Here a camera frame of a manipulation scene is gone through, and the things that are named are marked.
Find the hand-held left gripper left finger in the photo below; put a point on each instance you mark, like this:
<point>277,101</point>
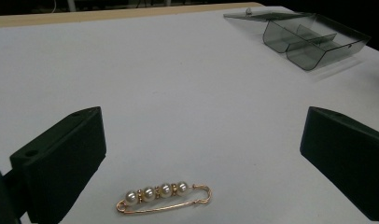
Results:
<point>63,161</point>

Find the clear grey plastic compartment box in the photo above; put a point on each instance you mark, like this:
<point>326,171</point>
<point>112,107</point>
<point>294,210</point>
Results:
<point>306,37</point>

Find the gold pearl safety pin brooch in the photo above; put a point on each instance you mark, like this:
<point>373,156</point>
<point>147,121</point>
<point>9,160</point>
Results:
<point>165,196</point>

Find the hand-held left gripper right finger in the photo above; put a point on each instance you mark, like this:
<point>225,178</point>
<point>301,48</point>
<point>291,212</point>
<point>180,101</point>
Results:
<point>349,155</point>

